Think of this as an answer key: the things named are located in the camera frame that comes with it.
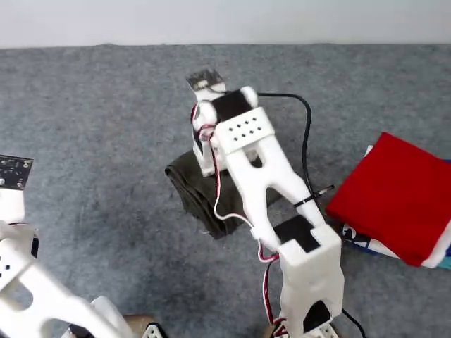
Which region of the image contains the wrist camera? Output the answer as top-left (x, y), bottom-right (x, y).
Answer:
top-left (0, 154), bottom-right (35, 192)
top-left (185, 69), bottom-right (227, 101)

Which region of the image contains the red folded shirt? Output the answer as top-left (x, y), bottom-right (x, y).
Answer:
top-left (324, 132), bottom-right (451, 268)

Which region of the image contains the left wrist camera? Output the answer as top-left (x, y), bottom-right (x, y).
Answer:
top-left (0, 154), bottom-right (35, 192)

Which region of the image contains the black cable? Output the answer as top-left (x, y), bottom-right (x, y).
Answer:
top-left (257, 92), bottom-right (367, 338)

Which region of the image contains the white folded shirt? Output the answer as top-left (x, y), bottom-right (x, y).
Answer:
top-left (362, 144), bottom-right (451, 269)

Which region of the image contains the blue and white printed shirt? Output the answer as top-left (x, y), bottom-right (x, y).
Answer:
top-left (338, 221), bottom-right (404, 261)

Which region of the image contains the dark olive folded shirt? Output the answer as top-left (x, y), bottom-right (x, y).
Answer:
top-left (164, 149), bottom-right (283, 241)

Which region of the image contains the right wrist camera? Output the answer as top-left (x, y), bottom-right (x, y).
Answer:
top-left (185, 69), bottom-right (227, 101)

